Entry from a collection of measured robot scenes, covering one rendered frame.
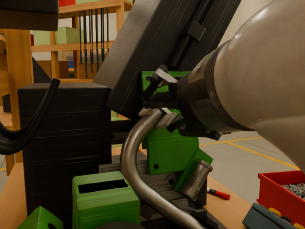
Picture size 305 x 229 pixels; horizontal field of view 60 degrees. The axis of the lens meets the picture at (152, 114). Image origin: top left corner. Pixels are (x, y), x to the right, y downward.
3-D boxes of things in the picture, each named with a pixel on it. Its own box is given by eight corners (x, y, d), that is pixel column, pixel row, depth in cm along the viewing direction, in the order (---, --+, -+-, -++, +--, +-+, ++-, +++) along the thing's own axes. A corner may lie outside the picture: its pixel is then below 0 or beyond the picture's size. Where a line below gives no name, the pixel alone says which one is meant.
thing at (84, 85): (96, 183, 90) (93, 82, 84) (115, 233, 61) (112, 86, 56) (37, 191, 83) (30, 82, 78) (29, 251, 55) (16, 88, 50)
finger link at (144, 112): (152, 113, 45) (149, 110, 45) (140, 116, 51) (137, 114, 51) (163, 100, 46) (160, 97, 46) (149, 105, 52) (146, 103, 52)
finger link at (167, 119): (174, 111, 46) (177, 114, 46) (160, 116, 53) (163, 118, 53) (164, 124, 45) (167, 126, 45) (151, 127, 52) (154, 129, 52)
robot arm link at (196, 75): (245, 15, 25) (211, 39, 31) (192, 82, 22) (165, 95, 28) (305, 81, 27) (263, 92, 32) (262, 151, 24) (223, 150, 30)
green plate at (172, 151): (184, 166, 63) (176, 79, 65) (201, 168, 56) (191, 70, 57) (138, 171, 60) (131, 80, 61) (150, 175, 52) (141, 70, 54)
